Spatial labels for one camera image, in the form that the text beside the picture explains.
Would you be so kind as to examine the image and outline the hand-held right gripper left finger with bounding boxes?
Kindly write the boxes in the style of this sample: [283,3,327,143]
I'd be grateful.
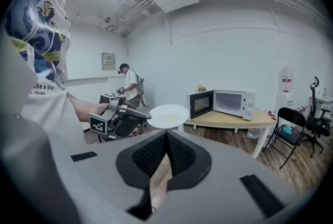
[43,129,169,224]

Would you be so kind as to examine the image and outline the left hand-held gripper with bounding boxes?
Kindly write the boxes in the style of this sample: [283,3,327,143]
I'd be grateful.
[88,91,152,141]

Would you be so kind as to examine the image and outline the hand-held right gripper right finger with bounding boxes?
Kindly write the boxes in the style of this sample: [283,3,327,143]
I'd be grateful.
[153,129,318,224]

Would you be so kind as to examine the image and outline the white plate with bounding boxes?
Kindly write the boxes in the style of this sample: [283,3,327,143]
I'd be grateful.
[146,104,190,130]

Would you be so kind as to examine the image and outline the white microwave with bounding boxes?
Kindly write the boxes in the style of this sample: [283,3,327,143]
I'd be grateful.
[187,88,257,122]

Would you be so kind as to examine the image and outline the person's left forearm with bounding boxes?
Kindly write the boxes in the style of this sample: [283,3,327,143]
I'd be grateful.
[66,93,109,123]

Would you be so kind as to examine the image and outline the wooden table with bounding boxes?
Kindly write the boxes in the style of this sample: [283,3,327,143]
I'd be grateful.
[182,107,277,159]

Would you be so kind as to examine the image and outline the white bag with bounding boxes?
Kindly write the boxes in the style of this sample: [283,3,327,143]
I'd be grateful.
[246,128,261,140]

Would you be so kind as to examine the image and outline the black folding chair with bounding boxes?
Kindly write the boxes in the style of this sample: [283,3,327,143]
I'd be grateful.
[262,107,307,169]

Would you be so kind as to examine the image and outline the white water dispenser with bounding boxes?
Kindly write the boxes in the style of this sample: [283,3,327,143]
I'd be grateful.
[275,92,297,117]

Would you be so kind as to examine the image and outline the water jug red label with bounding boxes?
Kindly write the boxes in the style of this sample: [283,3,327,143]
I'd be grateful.
[278,66,295,94]

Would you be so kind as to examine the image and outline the person's white printed t-shirt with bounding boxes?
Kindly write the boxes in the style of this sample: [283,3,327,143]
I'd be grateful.
[5,0,88,146]

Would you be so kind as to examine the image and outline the black office chair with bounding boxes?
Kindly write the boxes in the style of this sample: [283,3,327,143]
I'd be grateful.
[301,76,333,158]

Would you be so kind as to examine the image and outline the white desk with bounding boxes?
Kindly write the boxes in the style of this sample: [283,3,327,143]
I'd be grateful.
[309,95,333,106]

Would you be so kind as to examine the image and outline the beige wall panel box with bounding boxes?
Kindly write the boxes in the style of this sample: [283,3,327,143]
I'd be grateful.
[101,52,116,71]

